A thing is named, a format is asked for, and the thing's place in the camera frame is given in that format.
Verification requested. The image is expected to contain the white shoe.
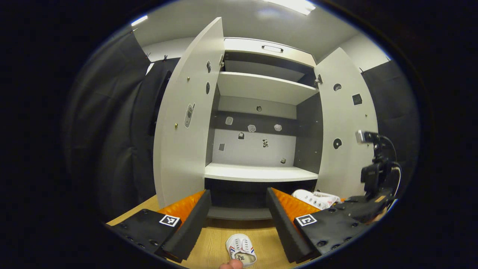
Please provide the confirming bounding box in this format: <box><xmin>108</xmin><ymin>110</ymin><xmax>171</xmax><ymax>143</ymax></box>
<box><xmin>226</xmin><ymin>234</ymin><xmax>257</xmax><ymax>267</ymax></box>
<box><xmin>291</xmin><ymin>189</ymin><xmax>341</xmax><ymax>210</ymax></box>

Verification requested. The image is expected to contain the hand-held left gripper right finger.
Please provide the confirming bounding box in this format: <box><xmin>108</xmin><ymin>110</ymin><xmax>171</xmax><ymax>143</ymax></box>
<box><xmin>266</xmin><ymin>188</ymin><xmax>370</xmax><ymax>264</ymax></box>

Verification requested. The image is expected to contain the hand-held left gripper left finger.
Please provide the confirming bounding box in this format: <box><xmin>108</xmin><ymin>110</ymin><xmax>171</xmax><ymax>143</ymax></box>
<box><xmin>106</xmin><ymin>189</ymin><xmax>212</xmax><ymax>263</ymax></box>

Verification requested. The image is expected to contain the white cabinet drawer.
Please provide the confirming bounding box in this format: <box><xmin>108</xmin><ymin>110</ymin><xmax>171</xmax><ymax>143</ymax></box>
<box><xmin>223</xmin><ymin>37</ymin><xmax>317</xmax><ymax>68</ymax></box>

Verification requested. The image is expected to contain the white cabinet door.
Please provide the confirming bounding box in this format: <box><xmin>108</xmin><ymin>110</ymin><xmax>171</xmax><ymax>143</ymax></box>
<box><xmin>314</xmin><ymin>47</ymin><xmax>379</xmax><ymax>200</ymax></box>
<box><xmin>153</xmin><ymin>17</ymin><xmax>225</xmax><ymax>209</ymax></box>

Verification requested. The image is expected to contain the ceiling light panel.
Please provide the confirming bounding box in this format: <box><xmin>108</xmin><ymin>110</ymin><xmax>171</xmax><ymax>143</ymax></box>
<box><xmin>261</xmin><ymin>0</ymin><xmax>316</xmax><ymax>15</ymax></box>

